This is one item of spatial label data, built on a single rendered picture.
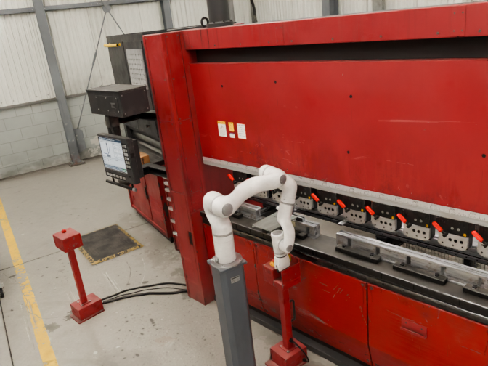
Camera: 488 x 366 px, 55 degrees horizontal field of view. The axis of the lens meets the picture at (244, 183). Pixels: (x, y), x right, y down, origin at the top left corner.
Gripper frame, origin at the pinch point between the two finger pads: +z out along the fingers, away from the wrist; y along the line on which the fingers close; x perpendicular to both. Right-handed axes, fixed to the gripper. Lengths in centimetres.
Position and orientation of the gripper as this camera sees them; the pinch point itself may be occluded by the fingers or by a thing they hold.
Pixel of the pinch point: (284, 274)
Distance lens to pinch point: 312.3
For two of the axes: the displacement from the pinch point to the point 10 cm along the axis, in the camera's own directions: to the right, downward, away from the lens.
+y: -7.9, 3.6, -5.0
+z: 1.8, 9.1, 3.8
